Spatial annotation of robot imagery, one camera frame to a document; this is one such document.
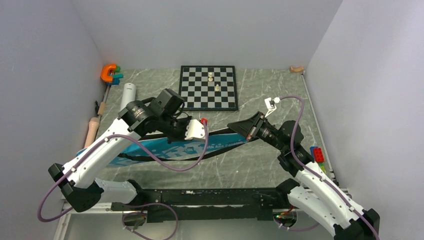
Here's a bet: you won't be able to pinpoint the white shuttlecock tube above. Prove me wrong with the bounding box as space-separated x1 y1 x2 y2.
119 83 137 111

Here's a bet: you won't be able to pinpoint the black white chessboard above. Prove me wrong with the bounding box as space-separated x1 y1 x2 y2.
178 65 239 112

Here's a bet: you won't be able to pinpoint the teal green toy blocks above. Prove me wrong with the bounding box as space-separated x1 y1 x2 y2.
110 65 124 86

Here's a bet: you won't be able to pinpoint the orange C-shaped toy block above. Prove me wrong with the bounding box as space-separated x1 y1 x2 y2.
100 63 117 83

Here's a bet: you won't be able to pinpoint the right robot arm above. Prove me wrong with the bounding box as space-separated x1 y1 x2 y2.
227 112 380 240

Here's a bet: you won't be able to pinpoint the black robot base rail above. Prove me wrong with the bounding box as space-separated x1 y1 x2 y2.
111 187 291 223

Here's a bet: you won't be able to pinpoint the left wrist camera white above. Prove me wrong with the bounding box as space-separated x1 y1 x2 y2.
184 119 207 142

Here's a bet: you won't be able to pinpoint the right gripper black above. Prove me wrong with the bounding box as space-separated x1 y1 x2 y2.
227 111 288 152

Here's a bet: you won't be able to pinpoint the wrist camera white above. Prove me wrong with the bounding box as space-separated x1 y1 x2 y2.
184 119 207 142
264 97 281 118

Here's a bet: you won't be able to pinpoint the aluminium frame rail left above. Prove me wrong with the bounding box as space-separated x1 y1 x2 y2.
53 202 120 240

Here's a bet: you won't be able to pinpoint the red blue toy bricks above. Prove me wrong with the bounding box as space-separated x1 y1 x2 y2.
310 146 326 173

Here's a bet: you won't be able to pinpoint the small wooden arch block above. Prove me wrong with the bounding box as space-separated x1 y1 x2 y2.
289 66 305 73

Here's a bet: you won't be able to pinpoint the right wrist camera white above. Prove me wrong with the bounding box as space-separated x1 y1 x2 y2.
264 97 281 118

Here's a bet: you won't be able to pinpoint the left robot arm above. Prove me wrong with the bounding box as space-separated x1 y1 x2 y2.
48 88 203 213

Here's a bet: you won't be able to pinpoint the purple cable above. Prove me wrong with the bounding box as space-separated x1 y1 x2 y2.
278 95 381 240
37 119 210 240

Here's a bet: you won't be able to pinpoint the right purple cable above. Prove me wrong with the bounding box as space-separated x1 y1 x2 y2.
278 95 381 240

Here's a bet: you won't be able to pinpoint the beige cylinder handle tool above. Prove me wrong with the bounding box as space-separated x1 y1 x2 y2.
84 101 106 148

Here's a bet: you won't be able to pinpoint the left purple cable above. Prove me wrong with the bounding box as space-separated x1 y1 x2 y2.
37 119 210 240

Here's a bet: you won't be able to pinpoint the blue racket bag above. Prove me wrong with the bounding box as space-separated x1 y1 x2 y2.
75 128 248 169

